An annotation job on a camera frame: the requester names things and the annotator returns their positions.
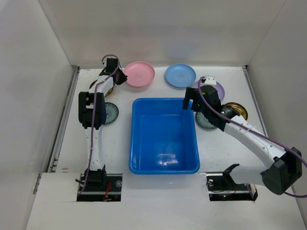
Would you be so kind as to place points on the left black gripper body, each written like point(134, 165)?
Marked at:
point(122, 76)

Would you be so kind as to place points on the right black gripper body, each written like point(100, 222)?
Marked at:
point(194, 100)

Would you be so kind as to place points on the purple plastic plate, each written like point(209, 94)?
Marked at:
point(219, 88)

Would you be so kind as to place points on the light blue plastic plate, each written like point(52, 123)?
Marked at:
point(180, 75)

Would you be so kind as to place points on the pink plastic plate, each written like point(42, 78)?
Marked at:
point(139, 73)

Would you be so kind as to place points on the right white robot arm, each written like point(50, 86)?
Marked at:
point(282, 166)

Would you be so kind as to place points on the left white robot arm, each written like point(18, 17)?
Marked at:
point(92, 108)

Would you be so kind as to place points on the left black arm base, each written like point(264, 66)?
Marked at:
point(99, 186)

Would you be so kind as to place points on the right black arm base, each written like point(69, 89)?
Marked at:
point(221, 187)

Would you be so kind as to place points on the blue plastic bin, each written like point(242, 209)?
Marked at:
point(163, 137)

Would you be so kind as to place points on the left yellow patterned plate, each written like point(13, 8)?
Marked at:
point(106, 94)

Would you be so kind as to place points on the yellow patterned plate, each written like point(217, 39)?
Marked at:
point(239, 108)
point(106, 94)

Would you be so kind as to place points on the right green floral plate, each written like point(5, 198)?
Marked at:
point(203, 122)

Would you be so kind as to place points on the green floral plate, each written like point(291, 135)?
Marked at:
point(203, 122)
point(112, 113)

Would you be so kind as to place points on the right yellow patterned plate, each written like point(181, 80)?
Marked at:
point(239, 108)

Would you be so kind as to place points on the left green floral plate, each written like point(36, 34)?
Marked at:
point(112, 113)

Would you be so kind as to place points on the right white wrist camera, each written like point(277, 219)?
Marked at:
point(209, 80)

